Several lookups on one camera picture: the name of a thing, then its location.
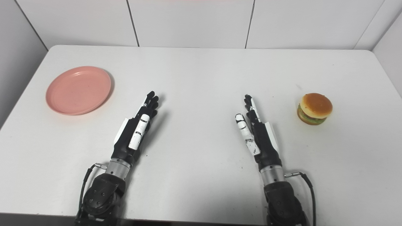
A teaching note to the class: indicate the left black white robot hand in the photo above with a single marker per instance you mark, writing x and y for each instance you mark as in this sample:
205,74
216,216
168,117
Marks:
125,138

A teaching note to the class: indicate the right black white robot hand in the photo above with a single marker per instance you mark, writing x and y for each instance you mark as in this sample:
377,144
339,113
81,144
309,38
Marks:
265,144

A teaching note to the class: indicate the toy hamburger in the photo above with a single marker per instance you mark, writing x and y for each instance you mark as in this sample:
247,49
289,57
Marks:
315,105

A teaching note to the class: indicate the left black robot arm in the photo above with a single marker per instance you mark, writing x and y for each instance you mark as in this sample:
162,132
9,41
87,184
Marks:
100,194

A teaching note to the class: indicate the pink round plate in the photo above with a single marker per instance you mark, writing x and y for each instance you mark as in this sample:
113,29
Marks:
78,91

